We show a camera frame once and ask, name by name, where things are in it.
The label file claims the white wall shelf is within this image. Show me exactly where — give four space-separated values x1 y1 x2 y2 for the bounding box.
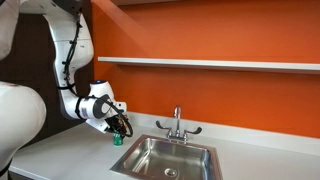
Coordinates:
97 56 320 75

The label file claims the stainless steel sink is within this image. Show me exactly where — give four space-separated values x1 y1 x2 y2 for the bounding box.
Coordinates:
109 133 224 180

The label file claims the chrome faucet with black handles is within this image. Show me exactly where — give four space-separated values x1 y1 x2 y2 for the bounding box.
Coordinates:
155 105 203 144

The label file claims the green soda can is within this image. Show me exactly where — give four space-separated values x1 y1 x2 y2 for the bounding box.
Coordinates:
112 131 125 147

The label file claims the white counter backsplash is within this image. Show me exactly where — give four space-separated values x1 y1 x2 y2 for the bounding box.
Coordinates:
125 111 320 158

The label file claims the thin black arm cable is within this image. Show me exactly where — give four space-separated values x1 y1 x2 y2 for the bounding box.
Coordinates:
61 12 134 139

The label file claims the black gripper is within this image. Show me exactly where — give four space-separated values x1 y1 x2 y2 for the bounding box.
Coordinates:
105 113 130 139

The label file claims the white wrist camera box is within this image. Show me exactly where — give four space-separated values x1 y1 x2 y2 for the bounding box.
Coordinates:
85 118 110 135

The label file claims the thick black base cable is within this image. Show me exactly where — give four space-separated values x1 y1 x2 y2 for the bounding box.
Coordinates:
0 160 13 178

